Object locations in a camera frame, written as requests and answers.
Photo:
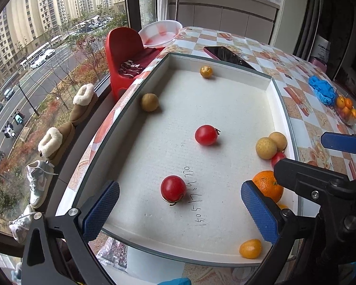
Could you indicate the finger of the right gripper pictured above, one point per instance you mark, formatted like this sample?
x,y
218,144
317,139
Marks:
x,y
339,142

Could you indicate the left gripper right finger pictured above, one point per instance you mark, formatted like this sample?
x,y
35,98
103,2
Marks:
x,y
280,227

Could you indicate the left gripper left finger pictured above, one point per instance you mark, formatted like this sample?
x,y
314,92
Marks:
x,y
57,248

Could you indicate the small orange kumquat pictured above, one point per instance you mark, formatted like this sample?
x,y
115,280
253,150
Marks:
x,y
251,249

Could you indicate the large orange mandarin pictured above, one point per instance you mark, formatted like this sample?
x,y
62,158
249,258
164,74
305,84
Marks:
x,y
268,185

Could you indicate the red cherry tomato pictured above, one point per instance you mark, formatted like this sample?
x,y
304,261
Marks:
x,y
173,189

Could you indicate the round tan longan fruit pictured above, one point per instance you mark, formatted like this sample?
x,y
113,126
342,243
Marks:
x,y
149,102

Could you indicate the blue gloved hand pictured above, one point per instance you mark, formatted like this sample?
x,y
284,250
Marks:
x,y
178,281

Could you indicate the glass fruit bowl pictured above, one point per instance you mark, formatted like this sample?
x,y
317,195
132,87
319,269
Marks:
x,y
345,110

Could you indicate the white sneaker lower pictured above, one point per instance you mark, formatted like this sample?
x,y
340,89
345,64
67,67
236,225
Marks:
x,y
21,225

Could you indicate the white sneaker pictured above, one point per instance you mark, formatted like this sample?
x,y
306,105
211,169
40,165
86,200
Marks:
x,y
39,174
21,225

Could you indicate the floral checkered tablecloth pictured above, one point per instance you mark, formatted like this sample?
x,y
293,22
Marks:
x,y
309,117

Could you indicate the blue plastic bag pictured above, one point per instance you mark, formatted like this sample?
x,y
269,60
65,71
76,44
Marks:
x,y
324,92

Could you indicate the tan longan right back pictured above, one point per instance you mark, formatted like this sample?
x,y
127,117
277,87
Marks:
x,y
280,140

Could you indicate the tan longan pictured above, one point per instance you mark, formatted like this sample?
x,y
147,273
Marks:
x,y
280,140
266,148

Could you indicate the white sneaker upper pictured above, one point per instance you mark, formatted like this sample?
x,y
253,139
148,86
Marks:
x,y
39,174

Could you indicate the pink plastic stool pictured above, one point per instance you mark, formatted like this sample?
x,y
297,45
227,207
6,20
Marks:
x,y
319,64

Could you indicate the tan longan right front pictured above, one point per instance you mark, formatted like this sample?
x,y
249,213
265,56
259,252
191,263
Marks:
x,y
266,148

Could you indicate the white paper bag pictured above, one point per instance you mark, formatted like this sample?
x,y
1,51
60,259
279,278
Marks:
x,y
321,49

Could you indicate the brown fleece boot near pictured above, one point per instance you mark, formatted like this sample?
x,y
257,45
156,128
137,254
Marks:
x,y
55,142

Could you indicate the brown fleece boot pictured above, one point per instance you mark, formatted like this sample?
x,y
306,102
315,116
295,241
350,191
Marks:
x,y
55,142
83,102

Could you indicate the red tomato in tray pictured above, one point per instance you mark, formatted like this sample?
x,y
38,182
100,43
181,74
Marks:
x,y
206,135

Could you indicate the green white tray box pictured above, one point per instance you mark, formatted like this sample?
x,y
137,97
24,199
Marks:
x,y
142,148

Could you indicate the brown fleece boot far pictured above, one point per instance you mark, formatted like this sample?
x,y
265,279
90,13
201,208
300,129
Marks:
x,y
83,102

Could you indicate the black smartphone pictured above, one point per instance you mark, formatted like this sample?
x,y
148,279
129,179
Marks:
x,y
221,53

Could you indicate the kumquat in tray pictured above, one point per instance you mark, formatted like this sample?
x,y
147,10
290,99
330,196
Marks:
x,y
206,72

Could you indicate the white cabinet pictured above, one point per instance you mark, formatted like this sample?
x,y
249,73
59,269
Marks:
x,y
254,19

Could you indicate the red plastic chair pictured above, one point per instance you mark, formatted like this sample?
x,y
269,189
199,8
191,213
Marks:
x,y
126,58

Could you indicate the white plastic basin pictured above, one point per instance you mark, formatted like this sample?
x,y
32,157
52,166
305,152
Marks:
x,y
158,34

